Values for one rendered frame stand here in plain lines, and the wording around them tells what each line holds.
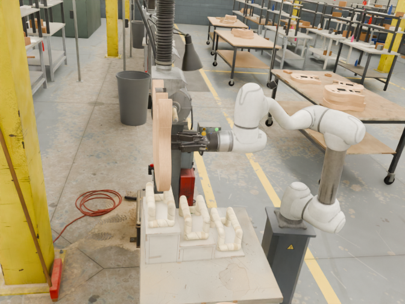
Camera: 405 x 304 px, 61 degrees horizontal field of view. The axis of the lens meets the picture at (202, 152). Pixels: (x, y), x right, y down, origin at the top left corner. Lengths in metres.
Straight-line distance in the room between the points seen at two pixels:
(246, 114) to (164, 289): 0.77
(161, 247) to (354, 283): 1.99
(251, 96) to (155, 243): 0.72
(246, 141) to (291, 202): 0.88
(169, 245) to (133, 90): 3.72
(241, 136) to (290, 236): 1.03
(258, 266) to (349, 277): 1.65
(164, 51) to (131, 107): 3.06
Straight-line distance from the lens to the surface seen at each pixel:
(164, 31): 2.13
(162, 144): 1.24
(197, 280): 1.54
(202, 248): 1.57
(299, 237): 2.31
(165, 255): 1.57
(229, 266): 1.62
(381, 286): 3.27
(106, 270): 2.89
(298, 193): 2.18
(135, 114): 5.19
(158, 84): 1.45
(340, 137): 1.80
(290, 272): 2.50
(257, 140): 1.43
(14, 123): 2.17
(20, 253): 2.70
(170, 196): 1.50
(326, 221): 2.12
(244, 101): 1.36
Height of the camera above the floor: 2.06
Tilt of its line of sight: 27 degrees down
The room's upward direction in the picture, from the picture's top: 6 degrees clockwise
